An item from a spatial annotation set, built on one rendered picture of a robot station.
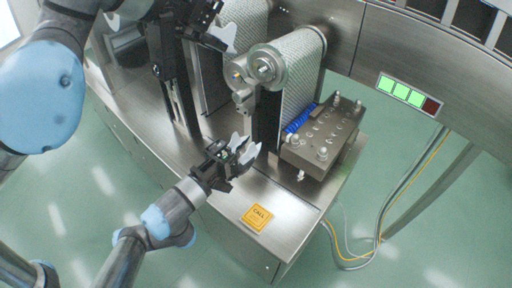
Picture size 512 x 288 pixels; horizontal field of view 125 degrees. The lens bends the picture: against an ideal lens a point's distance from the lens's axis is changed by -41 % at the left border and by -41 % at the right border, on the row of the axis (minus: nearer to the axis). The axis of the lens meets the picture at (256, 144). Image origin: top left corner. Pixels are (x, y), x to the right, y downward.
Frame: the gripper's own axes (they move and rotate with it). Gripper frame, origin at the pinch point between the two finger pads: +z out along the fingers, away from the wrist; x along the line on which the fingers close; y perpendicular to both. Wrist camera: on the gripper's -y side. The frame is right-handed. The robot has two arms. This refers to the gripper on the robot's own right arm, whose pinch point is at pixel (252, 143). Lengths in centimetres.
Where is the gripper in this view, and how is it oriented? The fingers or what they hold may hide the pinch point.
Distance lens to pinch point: 63.8
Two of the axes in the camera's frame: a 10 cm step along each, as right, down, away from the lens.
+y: 0.0, -6.8, -7.4
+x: -7.8, -4.7, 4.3
